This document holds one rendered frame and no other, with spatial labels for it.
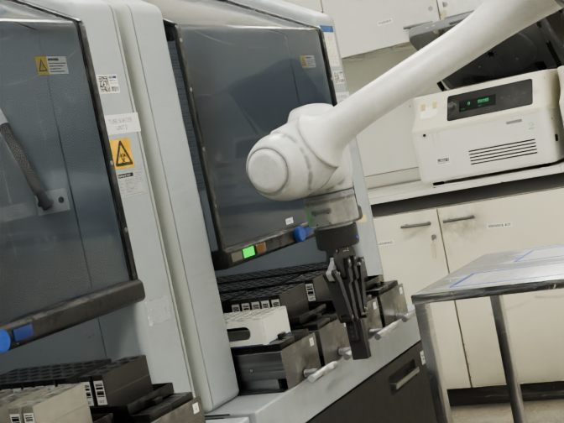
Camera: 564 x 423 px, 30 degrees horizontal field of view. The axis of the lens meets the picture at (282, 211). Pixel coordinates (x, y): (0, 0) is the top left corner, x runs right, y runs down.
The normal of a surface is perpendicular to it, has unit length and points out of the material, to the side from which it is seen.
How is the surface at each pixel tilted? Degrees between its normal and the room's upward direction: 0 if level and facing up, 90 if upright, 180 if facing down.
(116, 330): 90
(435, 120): 59
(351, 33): 90
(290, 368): 90
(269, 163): 94
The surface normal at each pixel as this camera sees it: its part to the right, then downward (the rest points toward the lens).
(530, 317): -0.46, 0.14
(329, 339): 0.87, -0.15
